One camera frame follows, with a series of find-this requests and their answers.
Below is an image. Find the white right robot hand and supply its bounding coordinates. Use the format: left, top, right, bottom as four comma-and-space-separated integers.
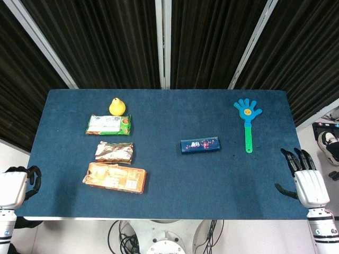
274, 148, 331, 210

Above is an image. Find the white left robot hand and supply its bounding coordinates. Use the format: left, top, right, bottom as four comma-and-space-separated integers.
0, 165, 42, 210

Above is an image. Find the blue glasses case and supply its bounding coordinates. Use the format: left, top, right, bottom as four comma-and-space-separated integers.
180, 137, 221, 155

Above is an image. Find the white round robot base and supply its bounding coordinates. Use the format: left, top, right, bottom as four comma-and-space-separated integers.
124, 219, 210, 254

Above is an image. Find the blue hand clapper toy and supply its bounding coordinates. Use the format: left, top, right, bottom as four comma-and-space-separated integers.
233, 98, 264, 154

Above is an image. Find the orange cardboard food box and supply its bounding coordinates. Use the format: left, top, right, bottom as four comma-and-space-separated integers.
82, 162, 148, 195

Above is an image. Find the black white sneaker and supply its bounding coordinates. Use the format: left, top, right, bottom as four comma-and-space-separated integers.
317, 131, 339, 166

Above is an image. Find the black floor device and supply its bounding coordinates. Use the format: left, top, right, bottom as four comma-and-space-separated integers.
312, 121, 339, 141

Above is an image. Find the brown snack packet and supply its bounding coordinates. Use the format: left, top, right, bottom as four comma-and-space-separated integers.
95, 141, 135, 165

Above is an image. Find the green white snack packet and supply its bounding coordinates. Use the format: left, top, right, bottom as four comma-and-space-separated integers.
85, 114, 132, 137

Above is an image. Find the yellow pear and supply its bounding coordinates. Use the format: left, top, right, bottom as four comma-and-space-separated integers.
109, 97, 127, 116

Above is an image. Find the blue felt table cloth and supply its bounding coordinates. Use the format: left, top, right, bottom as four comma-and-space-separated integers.
14, 89, 319, 221

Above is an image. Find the black cable bundle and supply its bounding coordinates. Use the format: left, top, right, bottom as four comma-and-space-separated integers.
204, 219, 225, 254
108, 220, 140, 254

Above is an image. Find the grey metal partition post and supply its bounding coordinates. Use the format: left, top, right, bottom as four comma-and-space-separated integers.
228, 0, 279, 90
155, 0, 173, 89
2, 0, 79, 89

